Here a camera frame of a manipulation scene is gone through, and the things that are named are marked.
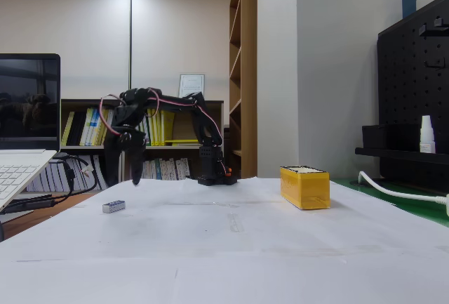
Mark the framed white certificate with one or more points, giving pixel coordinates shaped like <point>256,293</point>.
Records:
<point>192,84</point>

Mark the yellow binder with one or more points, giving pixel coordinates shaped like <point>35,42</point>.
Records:
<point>156,128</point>

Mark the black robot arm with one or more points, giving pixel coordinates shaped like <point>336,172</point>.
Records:
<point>210,163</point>

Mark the black pegboard organizer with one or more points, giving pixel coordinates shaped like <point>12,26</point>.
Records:
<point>403,72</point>

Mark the flat yellow folder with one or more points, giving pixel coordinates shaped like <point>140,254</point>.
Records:
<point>182,142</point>

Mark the black orange table clamp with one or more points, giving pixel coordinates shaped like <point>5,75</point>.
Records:
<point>228,170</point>

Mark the small grey-blue rectangular box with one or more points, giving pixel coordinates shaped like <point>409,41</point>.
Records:
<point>114,206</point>

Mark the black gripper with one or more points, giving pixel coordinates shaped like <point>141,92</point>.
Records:
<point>130,140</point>

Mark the white laptop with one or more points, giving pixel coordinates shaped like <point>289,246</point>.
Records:
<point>28,107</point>

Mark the white book row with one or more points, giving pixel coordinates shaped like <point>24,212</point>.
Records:
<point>168,170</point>
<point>56,177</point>

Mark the small white bottle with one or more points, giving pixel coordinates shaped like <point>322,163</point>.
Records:
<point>427,135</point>

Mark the low wooden bookcase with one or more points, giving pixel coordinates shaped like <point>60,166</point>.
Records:
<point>184,125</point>

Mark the white yellow book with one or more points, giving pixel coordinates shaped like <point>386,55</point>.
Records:
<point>92,126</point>

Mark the black binder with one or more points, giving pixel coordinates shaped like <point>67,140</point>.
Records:
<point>78,128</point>

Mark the yellow box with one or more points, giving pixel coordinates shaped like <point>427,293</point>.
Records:
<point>305,191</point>

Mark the white power strip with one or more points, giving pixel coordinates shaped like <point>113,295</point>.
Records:
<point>447,205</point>

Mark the thin yellow book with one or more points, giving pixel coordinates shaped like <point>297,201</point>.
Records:
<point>68,130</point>

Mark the tall wooden bookshelf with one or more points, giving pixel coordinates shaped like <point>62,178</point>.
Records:
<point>249,72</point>

